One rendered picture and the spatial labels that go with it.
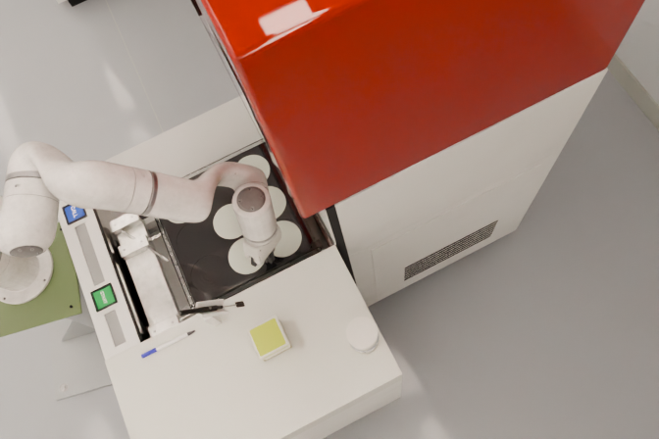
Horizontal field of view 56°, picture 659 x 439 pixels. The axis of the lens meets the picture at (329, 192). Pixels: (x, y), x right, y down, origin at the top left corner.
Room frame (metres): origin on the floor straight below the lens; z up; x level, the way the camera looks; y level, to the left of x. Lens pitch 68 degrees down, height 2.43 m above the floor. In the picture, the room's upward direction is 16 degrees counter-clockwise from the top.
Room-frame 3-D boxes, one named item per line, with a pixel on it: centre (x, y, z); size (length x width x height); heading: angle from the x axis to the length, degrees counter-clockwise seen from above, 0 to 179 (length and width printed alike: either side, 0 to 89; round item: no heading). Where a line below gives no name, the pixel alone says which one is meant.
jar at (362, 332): (0.22, 0.01, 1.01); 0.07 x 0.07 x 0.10
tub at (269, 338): (0.27, 0.22, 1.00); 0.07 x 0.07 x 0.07; 12
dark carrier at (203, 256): (0.63, 0.28, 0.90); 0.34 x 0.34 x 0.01; 12
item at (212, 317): (0.37, 0.33, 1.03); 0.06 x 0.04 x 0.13; 102
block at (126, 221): (0.71, 0.56, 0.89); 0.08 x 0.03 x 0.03; 102
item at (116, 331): (0.62, 0.64, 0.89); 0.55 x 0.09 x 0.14; 12
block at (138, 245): (0.63, 0.55, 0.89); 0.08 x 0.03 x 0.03; 102
